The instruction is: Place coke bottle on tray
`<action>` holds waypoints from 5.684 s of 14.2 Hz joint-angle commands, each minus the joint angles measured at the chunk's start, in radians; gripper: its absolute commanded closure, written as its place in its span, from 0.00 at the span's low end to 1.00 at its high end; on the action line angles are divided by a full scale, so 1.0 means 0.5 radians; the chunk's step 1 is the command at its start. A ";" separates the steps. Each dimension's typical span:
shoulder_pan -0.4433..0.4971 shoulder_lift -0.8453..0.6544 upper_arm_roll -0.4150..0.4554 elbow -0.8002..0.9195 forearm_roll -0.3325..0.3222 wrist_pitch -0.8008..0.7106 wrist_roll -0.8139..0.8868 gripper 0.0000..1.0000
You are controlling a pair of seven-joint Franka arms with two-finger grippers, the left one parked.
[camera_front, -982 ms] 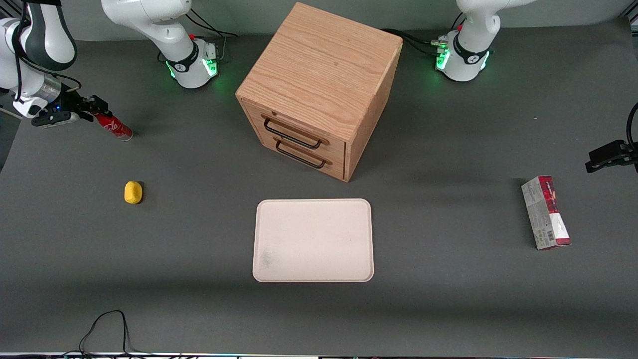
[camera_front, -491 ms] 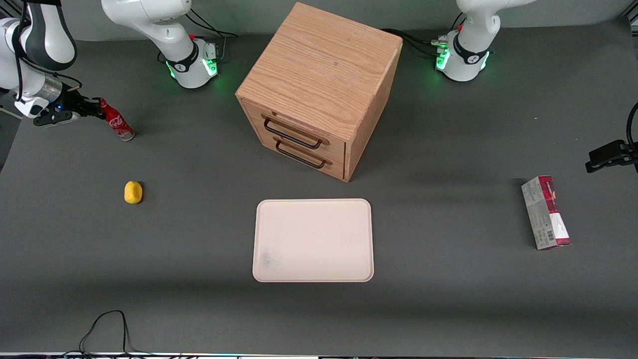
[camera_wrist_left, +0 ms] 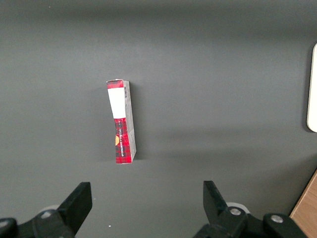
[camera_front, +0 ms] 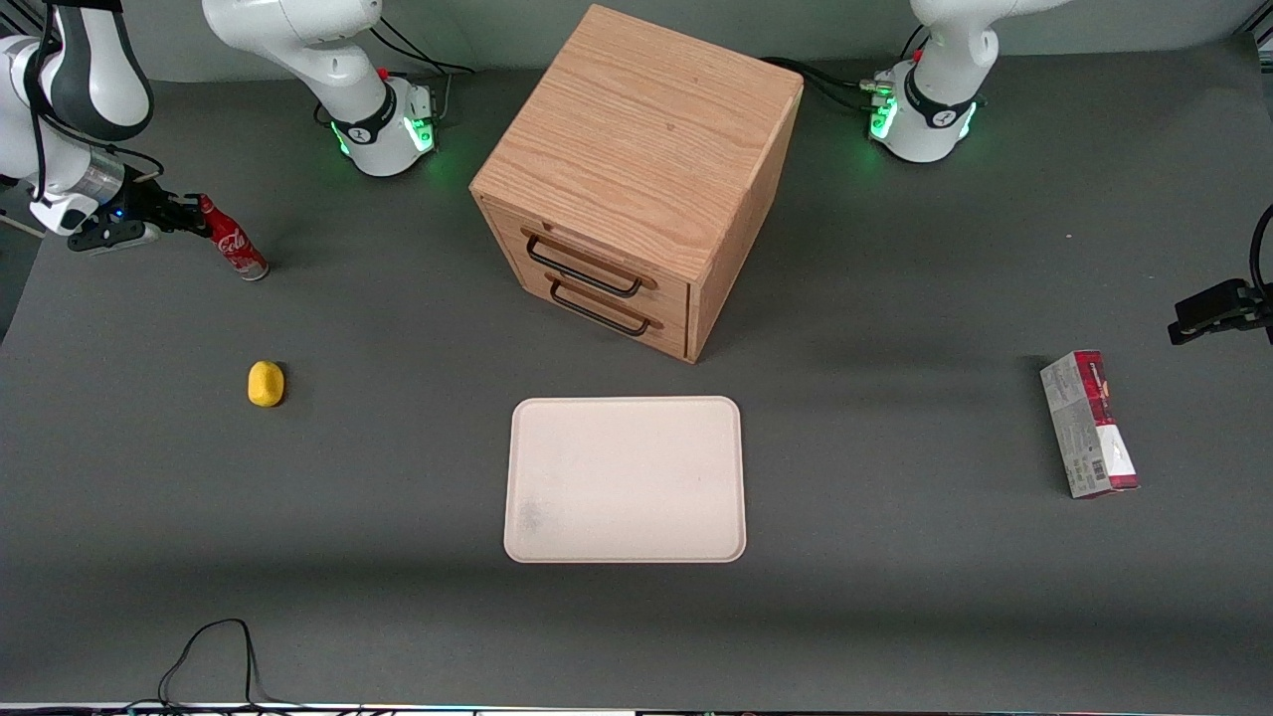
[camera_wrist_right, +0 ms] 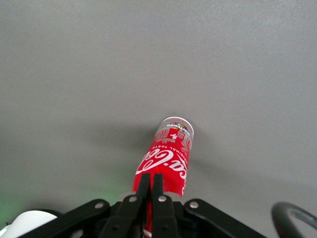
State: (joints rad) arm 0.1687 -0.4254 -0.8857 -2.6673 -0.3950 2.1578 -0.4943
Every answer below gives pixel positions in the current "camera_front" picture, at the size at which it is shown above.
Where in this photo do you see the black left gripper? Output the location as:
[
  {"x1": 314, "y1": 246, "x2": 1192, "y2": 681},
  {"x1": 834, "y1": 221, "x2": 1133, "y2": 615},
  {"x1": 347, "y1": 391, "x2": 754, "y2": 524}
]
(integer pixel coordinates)
[{"x1": 1168, "y1": 279, "x2": 1273, "y2": 347}]

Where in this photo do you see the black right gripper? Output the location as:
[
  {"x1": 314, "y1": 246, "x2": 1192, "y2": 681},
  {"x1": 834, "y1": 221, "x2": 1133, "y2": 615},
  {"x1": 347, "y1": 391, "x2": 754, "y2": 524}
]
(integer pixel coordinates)
[{"x1": 68, "y1": 179, "x2": 213, "y2": 243}]

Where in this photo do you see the red coke bottle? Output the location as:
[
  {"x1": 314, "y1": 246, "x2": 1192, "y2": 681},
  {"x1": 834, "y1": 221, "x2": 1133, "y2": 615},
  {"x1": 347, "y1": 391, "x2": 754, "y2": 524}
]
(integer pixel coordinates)
[{"x1": 197, "y1": 194, "x2": 271, "y2": 282}]

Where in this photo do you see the beige rectangular tray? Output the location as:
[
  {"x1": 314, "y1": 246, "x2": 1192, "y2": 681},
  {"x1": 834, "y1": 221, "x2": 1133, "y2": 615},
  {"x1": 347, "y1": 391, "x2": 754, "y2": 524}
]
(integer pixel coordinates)
[{"x1": 503, "y1": 396, "x2": 748, "y2": 565}]

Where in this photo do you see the grey and red carton box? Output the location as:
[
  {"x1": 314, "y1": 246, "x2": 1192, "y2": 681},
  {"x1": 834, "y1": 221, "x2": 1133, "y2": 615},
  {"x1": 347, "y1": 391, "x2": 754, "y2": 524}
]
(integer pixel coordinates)
[{"x1": 1039, "y1": 349, "x2": 1141, "y2": 499}]

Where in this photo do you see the yellow lemon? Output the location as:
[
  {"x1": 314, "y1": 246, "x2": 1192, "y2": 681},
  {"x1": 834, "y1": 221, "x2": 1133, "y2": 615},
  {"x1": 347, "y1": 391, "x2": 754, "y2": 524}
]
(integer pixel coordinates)
[{"x1": 248, "y1": 361, "x2": 286, "y2": 409}]

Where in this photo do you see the wooden drawer cabinet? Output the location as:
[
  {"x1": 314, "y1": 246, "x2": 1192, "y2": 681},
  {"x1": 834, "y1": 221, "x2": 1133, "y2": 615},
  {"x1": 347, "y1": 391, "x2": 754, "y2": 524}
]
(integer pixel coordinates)
[{"x1": 469, "y1": 4, "x2": 805, "y2": 365}]

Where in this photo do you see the black left arm wrist cable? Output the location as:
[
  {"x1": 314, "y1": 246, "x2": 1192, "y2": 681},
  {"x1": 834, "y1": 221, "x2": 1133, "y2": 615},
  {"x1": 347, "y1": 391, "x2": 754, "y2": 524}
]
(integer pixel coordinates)
[{"x1": 1249, "y1": 204, "x2": 1273, "y2": 299}]

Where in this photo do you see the black arm wrist cable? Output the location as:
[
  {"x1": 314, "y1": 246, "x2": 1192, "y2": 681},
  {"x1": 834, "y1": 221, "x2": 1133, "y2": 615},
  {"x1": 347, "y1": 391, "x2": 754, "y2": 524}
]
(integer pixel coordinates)
[
  {"x1": 30, "y1": 5, "x2": 166, "y2": 190},
  {"x1": 1249, "y1": 204, "x2": 1273, "y2": 299}
]

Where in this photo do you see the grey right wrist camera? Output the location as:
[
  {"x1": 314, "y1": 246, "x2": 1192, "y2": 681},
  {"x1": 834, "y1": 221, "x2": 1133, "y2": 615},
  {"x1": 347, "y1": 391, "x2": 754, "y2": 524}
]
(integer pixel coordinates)
[{"x1": 67, "y1": 221, "x2": 162, "y2": 259}]

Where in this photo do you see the black right arm wrist cable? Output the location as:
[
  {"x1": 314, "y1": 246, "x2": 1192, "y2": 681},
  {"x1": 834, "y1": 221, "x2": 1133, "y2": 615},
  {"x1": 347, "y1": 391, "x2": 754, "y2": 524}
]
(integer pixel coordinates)
[{"x1": 30, "y1": 5, "x2": 166, "y2": 190}]

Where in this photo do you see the black right arm base cable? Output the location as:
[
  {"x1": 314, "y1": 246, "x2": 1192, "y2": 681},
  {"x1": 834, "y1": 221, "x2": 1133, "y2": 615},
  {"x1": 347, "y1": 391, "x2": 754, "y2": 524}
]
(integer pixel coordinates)
[{"x1": 373, "y1": 18, "x2": 475, "y2": 128}]

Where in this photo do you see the black arm base cable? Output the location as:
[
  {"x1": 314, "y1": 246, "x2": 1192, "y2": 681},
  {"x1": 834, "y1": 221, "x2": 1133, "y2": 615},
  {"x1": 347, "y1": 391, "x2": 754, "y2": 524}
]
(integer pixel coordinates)
[
  {"x1": 373, "y1": 18, "x2": 475, "y2": 128},
  {"x1": 761, "y1": 24, "x2": 931, "y2": 112}
]

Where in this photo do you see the black metal drawer handle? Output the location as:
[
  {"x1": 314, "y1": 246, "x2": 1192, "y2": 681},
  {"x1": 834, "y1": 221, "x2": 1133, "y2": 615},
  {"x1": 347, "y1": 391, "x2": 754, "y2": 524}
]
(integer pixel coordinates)
[
  {"x1": 549, "y1": 278, "x2": 653, "y2": 337},
  {"x1": 524, "y1": 232, "x2": 645, "y2": 299}
]

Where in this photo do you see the thin black looped table cable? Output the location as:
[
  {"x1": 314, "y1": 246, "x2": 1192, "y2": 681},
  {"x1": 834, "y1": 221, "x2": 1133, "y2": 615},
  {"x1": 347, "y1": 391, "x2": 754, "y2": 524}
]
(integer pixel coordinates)
[{"x1": 127, "y1": 618, "x2": 319, "y2": 713}]

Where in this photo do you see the black left arm base cable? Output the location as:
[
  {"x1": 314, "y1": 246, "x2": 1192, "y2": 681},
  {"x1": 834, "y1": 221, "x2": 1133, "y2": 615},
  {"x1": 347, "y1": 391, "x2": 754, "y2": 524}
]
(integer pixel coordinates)
[{"x1": 761, "y1": 24, "x2": 931, "y2": 112}]

